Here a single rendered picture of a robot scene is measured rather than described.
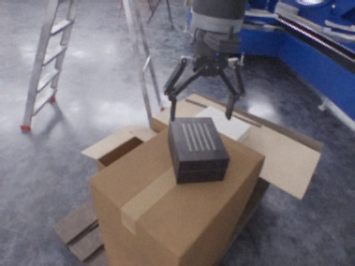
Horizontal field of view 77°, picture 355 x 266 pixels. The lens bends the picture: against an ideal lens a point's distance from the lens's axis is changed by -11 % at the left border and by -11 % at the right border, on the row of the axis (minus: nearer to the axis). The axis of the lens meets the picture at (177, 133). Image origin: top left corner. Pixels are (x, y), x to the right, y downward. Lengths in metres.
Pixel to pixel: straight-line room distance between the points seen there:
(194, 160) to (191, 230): 0.16
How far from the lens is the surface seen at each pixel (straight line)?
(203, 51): 0.53
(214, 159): 0.62
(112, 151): 1.33
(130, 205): 0.61
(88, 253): 1.41
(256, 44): 4.14
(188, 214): 0.60
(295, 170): 1.34
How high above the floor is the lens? 1.39
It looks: 38 degrees down
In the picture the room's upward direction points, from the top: 7 degrees clockwise
